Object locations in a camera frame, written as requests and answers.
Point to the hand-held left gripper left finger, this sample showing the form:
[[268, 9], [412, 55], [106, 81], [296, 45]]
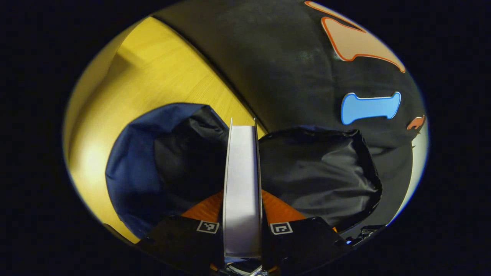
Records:
[[184, 243]]

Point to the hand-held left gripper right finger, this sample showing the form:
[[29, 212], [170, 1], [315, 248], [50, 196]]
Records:
[[303, 245]]

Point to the blue schoolbag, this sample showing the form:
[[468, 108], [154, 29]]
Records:
[[134, 172]]

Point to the black backdrop cloth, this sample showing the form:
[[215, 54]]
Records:
[[276, 57]]

